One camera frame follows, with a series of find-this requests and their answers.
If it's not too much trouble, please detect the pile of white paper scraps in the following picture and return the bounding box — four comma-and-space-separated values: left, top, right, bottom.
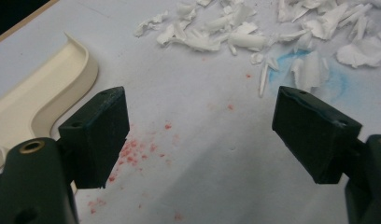
134, 0, 381, 99

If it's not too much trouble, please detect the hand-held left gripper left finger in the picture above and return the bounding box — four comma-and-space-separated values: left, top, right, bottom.
57, 86, 131, 190

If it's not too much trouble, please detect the cream plastic tray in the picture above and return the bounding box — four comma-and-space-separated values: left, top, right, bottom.
0, 31, 100, 195

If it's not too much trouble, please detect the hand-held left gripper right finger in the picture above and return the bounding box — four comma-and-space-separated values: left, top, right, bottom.
271, 85, 364, 185

